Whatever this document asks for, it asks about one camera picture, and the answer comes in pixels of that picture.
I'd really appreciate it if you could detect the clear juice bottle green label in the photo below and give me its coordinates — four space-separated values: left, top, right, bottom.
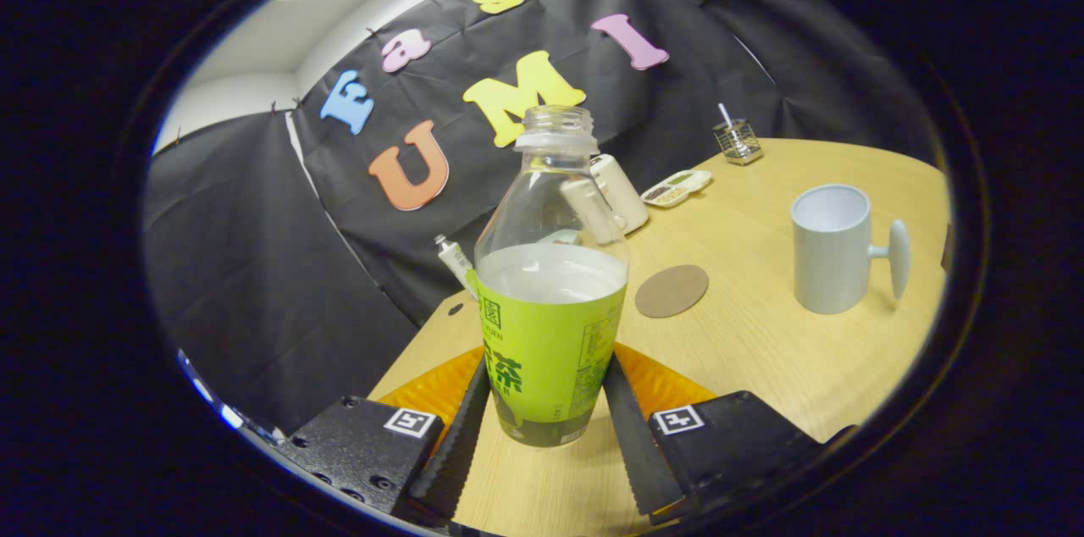
473 105 631 448

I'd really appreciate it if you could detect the white divided tray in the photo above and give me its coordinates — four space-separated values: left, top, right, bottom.
641 169 714 208

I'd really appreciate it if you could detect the wire mesh holder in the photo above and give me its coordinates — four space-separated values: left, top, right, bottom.
712 119 764 166

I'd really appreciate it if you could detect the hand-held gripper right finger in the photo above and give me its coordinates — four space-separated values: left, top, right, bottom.
603 342 856 521

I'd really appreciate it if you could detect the black backdrop cloth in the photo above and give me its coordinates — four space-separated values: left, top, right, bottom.
142 0 937 436

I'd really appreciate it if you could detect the wooden table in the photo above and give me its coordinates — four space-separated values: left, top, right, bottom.
368 137 951 537

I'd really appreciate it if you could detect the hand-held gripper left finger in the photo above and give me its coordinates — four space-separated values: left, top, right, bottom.
279 348 493 525

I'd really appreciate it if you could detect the white cup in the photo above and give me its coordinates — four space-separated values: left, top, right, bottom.
791 184 912 315

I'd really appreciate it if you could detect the small white green bottle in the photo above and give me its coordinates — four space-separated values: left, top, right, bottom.
434 234 477 296

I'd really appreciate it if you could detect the round brown coaster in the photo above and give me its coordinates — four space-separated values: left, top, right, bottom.
635 264 710 319

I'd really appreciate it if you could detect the white toaster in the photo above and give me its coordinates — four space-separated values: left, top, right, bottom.
589 153 650 235

